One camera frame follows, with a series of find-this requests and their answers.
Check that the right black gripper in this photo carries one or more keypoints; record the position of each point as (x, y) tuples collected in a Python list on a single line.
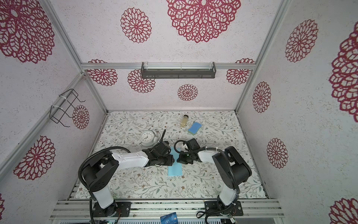
[(182, 157)]

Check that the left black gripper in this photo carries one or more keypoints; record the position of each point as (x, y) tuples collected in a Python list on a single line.
[(169, 161)]

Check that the light blue paper sheet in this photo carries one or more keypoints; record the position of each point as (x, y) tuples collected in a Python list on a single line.
[(176, 168)]

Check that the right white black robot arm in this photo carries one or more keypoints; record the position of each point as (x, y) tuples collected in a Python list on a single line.
[(233, 169)]

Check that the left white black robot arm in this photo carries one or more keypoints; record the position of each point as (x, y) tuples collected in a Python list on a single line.
[(97, 170)]

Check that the white alarm clock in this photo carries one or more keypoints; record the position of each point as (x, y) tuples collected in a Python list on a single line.
[(149, 138)]

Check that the blue green sponge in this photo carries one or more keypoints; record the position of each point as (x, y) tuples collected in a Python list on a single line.
[(194, 128)]

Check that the small yellow liquid jar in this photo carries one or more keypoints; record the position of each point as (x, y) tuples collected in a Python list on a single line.
[(184, 120)]

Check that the blue card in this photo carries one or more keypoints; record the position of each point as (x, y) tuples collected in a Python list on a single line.
[(169, 219)]

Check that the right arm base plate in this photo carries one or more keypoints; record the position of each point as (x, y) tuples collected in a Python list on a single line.
[(234, 209)]

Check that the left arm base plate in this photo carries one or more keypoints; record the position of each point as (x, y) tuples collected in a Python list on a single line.
[(116, 209)]

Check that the black wall shelf rack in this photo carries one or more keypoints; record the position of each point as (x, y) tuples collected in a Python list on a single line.
[(183, 72)]

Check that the black wire wall basket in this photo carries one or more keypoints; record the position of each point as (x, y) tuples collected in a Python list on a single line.
[(69, 97)]

